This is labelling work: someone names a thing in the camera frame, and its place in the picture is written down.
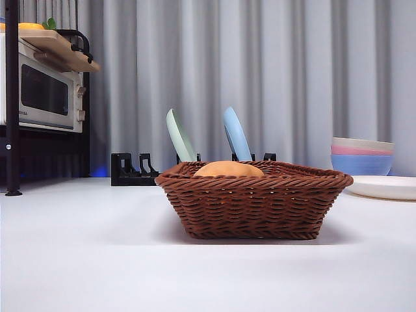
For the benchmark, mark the tan potato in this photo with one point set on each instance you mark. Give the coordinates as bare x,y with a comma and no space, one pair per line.
227,169

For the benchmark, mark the brown wicker basket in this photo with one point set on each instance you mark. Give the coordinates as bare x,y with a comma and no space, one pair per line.
253,204

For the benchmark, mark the pale green plate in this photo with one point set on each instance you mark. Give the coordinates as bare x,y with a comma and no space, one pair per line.
178,139

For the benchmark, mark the pale blue plate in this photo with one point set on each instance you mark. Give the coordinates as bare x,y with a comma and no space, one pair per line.
235,133

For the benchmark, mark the black dish rack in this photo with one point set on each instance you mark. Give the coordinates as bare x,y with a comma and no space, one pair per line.
130,175

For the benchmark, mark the grey curtain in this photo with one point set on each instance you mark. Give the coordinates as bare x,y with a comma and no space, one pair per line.
260,65

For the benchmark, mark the pink bowl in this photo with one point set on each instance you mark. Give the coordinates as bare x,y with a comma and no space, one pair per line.
357,151

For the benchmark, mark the blue bowl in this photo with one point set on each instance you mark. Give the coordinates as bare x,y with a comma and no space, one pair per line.
360,164

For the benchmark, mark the cream bowl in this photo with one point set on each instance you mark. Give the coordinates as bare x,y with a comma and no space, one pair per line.
362,142

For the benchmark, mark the wooden board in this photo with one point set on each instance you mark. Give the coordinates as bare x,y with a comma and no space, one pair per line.
65,55

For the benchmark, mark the white toaster oven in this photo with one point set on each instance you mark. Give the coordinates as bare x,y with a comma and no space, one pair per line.
42,91

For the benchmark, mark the white plate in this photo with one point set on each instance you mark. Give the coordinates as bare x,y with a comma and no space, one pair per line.
383,188

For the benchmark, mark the green leafy item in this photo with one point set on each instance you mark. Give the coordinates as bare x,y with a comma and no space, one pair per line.
49,23

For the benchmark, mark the yellow food item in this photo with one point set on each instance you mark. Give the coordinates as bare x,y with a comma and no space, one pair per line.
26,26

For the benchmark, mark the black shelf frame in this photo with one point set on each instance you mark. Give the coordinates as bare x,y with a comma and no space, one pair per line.
12,97

